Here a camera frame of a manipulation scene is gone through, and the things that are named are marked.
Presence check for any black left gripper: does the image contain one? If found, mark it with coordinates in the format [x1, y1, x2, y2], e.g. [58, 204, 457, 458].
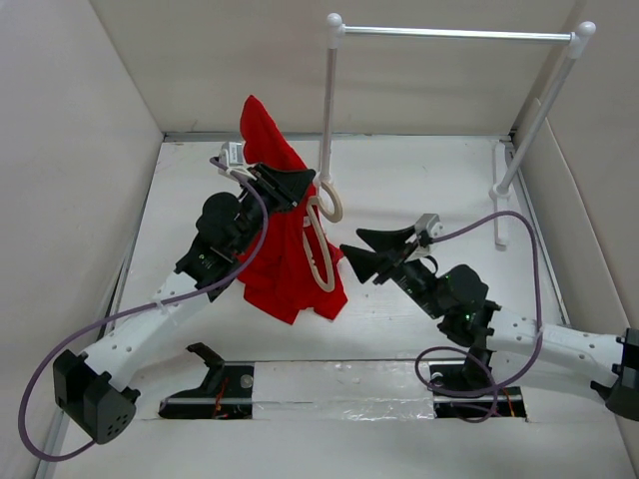
[233, 164, 314, 256]

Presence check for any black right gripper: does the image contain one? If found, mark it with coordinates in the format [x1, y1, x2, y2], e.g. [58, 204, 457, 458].
[339, 225, 445, 319]

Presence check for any wooden clothes hanger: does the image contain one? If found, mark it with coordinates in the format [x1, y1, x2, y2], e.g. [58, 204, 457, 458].
[303, 181, 343, 293]

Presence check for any red t shirt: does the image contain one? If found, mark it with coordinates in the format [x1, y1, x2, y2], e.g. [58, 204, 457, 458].
[239, 95, 347, 324]

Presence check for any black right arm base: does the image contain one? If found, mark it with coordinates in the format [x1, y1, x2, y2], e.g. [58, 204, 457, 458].
[428, 357, 527, 422]

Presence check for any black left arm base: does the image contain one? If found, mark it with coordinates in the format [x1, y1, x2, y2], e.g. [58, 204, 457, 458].
[158, 342, 255, 420]

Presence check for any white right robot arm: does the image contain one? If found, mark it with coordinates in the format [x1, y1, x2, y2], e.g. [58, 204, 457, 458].
[340, 227, 638, 421]

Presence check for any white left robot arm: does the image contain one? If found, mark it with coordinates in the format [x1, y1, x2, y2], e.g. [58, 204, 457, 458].
[53, 163, 316, 444]

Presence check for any white clothes rack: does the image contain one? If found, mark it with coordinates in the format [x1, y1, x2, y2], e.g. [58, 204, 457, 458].
[314, 13, 597, 224]

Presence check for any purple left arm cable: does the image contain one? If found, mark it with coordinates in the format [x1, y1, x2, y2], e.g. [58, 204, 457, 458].
[17, 157, 271, 460]

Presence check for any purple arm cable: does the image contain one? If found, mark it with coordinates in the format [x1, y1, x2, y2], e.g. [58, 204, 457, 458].
[17, 157, 271, 460]
[414, 210, 544, 423]

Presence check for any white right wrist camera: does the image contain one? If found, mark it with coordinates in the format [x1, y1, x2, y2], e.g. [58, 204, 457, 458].
[413, 214, 443, 257]

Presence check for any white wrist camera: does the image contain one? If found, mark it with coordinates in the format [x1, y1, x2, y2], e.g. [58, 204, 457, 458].
[413, 214, 443, 257]
[217, 142, 251, 178]

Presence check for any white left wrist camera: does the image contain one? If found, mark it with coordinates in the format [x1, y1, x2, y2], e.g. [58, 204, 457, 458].
[217, 142, 251, 178]

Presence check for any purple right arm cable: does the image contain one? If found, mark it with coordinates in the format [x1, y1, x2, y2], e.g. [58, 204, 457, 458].
[414, 210, 544, 423]

